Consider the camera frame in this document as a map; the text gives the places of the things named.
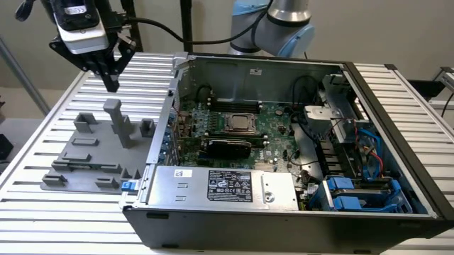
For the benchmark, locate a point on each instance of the small black object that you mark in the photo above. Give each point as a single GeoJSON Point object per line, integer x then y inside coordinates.
{"type": "Point", "coordinates": [6, 147]}

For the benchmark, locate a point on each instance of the grey parts rack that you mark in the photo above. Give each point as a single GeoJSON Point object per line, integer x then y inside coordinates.
{"type": "Point", "coordinates": [106, 155]}

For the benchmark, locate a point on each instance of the silver drive cage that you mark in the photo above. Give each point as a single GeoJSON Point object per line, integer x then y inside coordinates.
{"type": "Point", "coordinates": [337, 106]}

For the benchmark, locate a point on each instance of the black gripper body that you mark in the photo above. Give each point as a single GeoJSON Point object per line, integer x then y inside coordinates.
{"type": "Point", "coordinates": [113, 16]}

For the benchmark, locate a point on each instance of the grey metal post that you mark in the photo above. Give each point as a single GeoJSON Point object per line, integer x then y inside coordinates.
{"type": "Point", "coordinates": [24, 79]}

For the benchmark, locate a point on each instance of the black box on desk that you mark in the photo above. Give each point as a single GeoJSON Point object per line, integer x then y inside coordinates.
{"type": "Point", "coordinates": [424, 89]}

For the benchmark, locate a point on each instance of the aluminium profile rail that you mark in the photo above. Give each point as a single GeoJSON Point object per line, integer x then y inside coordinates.
{"type": "Point", "coordinates": [445, 77]}

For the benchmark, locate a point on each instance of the black open PC case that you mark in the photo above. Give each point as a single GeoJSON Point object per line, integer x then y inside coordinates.
{"type": "Point", "coordinates": [249, 231]}

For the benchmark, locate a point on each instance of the silver power supply unit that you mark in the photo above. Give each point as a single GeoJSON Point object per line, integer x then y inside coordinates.
{"type": "Point", "coordinates": [191, 192]}

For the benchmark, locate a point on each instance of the silver CPU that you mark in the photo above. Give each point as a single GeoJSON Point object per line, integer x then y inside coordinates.
{"type": "Point", "coordinates": [241, 121]}

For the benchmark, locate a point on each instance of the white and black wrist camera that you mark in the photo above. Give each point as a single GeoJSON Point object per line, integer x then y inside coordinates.
{"type": "Point", "coordinates": [83, 37]}

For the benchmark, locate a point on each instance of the black graphics card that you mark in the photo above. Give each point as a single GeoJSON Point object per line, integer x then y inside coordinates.
{"type": "Point", "coordinates": [229, 148]}

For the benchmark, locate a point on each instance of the green motherboard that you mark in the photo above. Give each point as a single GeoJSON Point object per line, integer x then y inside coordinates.
{"type": "Point", "coordinates": [273, 127]}

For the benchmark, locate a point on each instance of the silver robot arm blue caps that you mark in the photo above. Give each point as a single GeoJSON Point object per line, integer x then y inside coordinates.
{"type": "Point", "coordinates": [284, 32]}

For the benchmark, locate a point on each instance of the blue case latch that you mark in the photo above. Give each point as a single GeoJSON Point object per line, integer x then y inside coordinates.
{"type": "Point", "coordinates": [129, 186]}

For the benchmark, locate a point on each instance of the metal CPU socket frame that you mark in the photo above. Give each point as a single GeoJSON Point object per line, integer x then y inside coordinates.
{"type": "Point", "coordinates": [225, 127]}

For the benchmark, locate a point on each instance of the blue disk bay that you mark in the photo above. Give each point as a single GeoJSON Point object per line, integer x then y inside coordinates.
{"type": "Point", "coordinates": [342, 186]}

